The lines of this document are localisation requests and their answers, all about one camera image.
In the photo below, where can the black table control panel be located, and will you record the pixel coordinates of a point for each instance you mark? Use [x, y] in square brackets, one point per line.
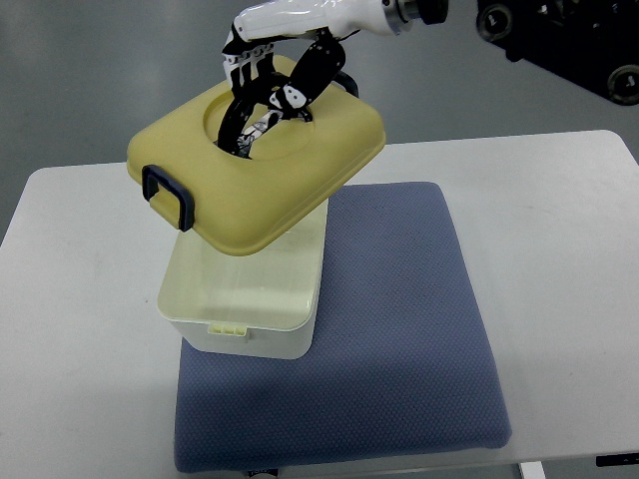
[614, 460]

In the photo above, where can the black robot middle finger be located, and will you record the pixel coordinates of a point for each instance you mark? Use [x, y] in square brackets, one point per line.
[244, 85]

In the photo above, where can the yellow storage box lid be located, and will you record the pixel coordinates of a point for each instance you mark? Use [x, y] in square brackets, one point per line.
[238, 205]

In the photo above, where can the blue grey foam mat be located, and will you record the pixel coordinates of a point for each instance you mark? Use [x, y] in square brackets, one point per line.
[400, 363]

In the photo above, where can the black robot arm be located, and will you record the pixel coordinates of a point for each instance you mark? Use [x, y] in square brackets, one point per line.
[281, 55]

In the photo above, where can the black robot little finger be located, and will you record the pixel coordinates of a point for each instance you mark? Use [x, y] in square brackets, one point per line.
[235, 44]

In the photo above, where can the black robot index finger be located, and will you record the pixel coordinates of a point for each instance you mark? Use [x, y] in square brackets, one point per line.
[263, 61]

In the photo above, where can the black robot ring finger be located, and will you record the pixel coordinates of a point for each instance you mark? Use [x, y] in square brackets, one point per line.
[231, 125]

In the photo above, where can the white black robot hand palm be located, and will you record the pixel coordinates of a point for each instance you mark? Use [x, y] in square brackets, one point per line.
[297, 18]

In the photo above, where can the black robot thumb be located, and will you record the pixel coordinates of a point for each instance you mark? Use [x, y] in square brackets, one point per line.
[313, 72]

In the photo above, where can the white storage box base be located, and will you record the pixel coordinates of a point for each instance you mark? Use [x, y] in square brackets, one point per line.
[261, 305]

